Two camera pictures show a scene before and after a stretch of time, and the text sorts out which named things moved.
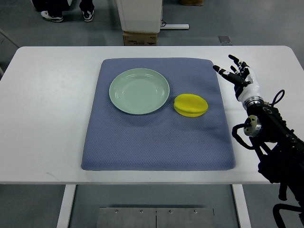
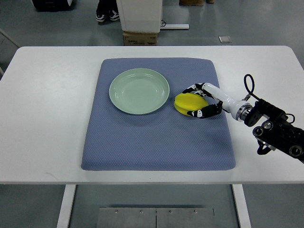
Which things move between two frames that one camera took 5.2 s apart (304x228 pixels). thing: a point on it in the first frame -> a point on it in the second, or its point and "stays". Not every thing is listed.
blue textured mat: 165,140 stays
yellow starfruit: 190,105 stays
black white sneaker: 88,11 -> 114,17
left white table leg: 64,214 stays
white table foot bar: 175,26 stays
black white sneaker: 44,14 -> 102,14
